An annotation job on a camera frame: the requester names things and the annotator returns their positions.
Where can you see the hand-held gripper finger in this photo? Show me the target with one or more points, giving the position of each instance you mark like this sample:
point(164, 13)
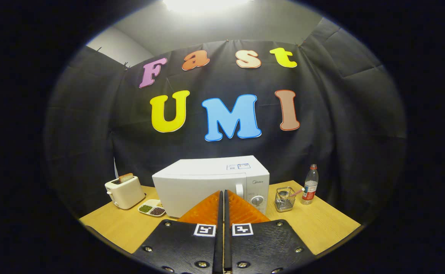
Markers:
point(220, 243)
point(227, 243)

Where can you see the white microwave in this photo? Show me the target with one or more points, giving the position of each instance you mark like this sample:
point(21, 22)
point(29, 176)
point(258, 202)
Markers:
point(192, 182)

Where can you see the white divided bean tray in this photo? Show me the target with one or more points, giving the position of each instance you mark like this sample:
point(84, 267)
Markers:
point(152, 202)

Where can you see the red and white straw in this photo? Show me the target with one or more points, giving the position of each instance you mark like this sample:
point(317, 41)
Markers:
point(296, 193)

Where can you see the clear bottle with red label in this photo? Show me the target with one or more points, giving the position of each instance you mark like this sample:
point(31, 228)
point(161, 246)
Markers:
point(310, 190)

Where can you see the cream toaster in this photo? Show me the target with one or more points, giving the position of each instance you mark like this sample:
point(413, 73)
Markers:
point(125, 194)

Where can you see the toast slice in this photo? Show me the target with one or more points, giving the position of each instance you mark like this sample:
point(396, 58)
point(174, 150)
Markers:
point(126, 178)

